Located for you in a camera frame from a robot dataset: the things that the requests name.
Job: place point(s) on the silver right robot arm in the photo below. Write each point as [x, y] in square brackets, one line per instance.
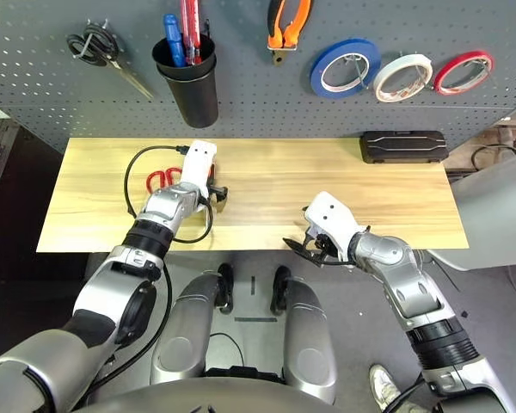
[408, 292]

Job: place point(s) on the blue tape roll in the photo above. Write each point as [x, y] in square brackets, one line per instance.
[318, 77]

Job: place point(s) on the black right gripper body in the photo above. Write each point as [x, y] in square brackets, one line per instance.
[327, 249]

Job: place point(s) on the silver robot right leg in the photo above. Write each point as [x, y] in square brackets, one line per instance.
[309, 344]

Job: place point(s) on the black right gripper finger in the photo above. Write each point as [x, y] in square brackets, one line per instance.
[318, 260]
[299, 248]

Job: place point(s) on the silver robot left leg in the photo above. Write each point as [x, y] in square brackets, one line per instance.
[185, 335]

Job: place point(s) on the black tool case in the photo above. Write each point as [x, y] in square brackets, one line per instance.
[404, 148]

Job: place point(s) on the grey perforated pegboard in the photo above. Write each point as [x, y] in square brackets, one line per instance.
[249, 99]

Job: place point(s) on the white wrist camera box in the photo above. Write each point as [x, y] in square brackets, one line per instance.
[198, 165]
[331, 215]

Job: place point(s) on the orange black pliers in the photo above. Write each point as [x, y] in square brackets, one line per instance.
[301, 21]

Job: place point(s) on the white tape roll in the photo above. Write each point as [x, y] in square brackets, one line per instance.
[380, 84]

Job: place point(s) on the red tape roll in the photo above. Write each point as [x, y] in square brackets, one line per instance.
[438, 81]

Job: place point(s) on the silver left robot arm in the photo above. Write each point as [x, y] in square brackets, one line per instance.
[112, 284]

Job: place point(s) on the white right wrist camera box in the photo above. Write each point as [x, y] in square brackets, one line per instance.
[331, 215]

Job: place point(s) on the short black floor tape strip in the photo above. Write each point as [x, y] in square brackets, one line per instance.
[253, 286]

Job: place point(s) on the olive grey robot torso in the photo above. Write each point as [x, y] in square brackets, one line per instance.
[198, 398]

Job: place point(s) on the light grey curved panel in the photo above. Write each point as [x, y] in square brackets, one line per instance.
[490, 215]

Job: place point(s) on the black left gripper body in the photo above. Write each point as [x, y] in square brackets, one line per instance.
[218, 195]

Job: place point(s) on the grey camouflage sneaker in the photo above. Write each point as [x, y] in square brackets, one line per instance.
[382, 385]

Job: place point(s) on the long black floor tape strip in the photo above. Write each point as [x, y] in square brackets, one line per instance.
[256, 319]

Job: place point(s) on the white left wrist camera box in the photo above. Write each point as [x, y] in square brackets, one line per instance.
[198, 165]

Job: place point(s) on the silver robot leg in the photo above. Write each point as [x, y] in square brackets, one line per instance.
[185, 335]
[309, 344]

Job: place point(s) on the black plastic cup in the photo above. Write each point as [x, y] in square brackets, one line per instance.
[208, 49]
[198, 107]

